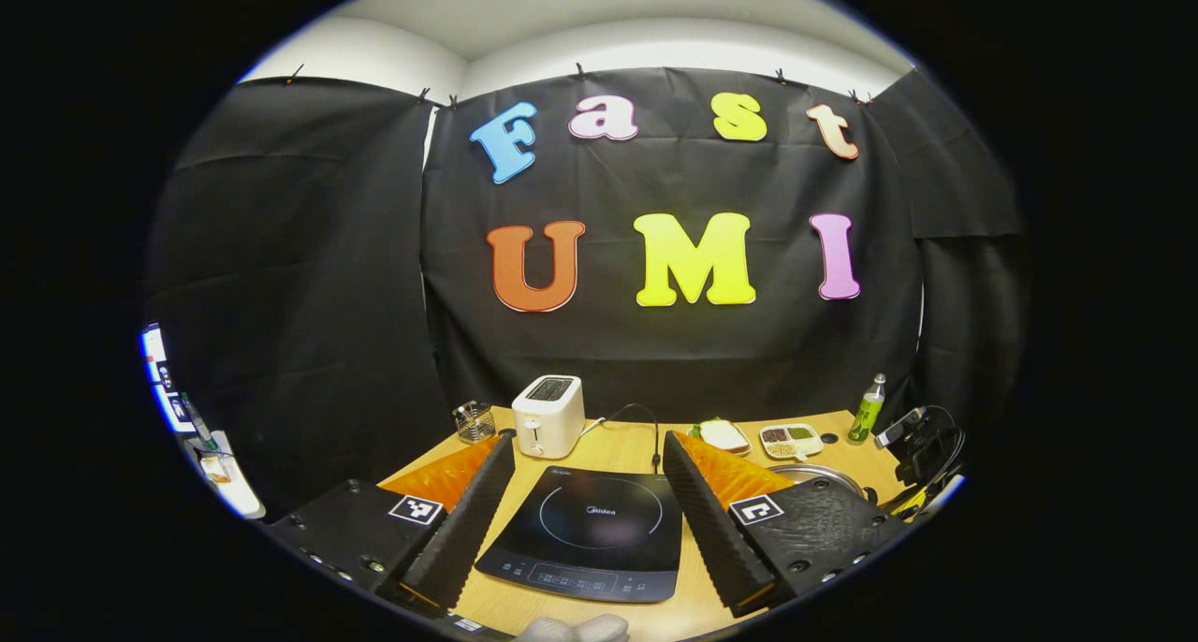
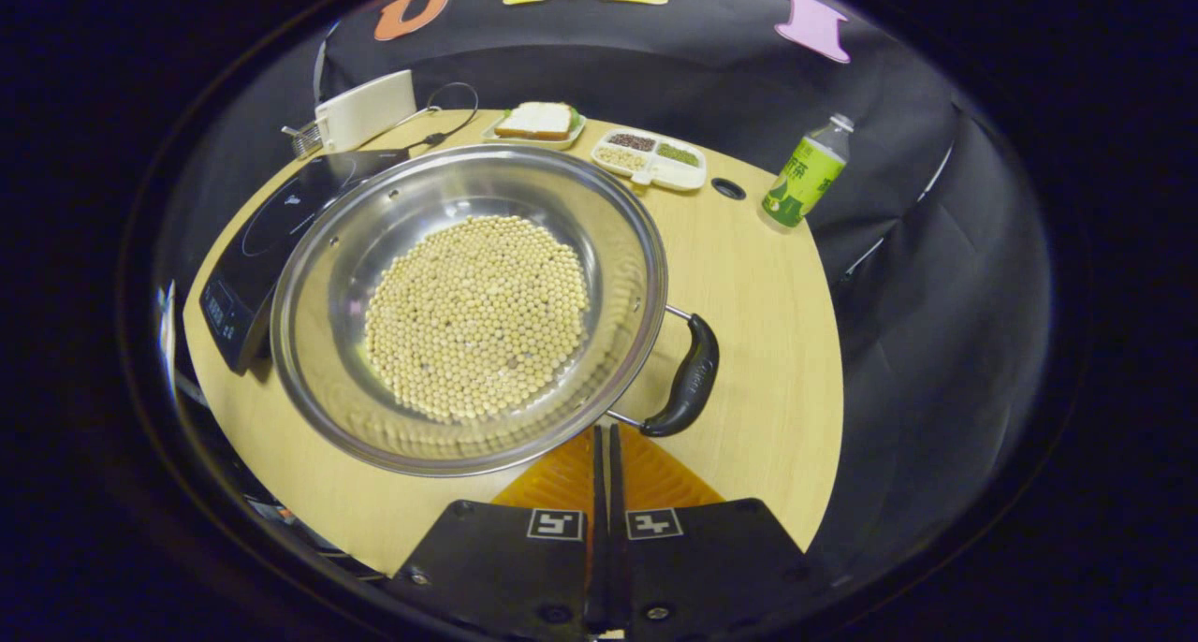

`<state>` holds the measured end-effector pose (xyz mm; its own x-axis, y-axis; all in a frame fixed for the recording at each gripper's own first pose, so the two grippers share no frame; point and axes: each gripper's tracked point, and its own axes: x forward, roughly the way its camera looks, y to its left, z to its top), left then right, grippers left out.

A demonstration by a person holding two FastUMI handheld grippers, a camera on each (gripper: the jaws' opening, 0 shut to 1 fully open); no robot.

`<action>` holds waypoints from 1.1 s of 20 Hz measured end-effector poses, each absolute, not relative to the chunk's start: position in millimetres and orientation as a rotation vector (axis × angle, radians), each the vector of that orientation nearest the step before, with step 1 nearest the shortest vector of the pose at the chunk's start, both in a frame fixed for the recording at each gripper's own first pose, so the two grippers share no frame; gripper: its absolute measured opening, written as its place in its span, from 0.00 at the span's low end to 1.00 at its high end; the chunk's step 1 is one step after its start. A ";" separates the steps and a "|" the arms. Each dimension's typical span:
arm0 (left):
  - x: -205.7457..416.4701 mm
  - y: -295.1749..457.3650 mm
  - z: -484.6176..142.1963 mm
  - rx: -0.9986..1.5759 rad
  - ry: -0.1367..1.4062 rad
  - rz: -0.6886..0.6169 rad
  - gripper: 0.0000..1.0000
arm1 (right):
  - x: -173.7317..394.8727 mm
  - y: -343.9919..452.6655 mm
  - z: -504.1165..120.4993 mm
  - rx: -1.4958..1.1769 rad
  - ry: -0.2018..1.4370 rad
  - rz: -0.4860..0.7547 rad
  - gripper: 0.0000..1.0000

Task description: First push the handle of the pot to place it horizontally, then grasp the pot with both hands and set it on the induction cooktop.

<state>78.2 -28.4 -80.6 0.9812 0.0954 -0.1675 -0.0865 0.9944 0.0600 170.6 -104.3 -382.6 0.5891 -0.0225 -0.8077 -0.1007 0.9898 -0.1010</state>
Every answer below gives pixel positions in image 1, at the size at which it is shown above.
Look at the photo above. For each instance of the sandwich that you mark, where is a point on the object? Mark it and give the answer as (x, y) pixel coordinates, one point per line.
(723, 434)

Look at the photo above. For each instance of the green drink bottle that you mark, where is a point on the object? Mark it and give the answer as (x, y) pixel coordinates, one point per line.
(866, 415)

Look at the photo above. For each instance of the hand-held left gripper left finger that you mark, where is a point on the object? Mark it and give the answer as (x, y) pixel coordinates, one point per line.
(463, 530)

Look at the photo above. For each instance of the white divided snack tray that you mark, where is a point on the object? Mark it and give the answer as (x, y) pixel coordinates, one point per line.
(791, 441)

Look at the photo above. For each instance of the white toaster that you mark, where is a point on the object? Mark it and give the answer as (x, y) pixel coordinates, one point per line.
(547, 422)

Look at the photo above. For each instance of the stainless steel pot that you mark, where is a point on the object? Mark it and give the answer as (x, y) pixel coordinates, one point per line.
(824, 474)

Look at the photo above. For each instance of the white sandwich plate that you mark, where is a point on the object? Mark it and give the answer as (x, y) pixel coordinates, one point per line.
(739, 447)

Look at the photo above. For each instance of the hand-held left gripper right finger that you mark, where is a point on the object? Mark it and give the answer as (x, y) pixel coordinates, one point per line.
(711, 530)

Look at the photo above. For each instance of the black induction cooktop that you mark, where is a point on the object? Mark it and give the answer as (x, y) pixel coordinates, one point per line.
(590, 530)

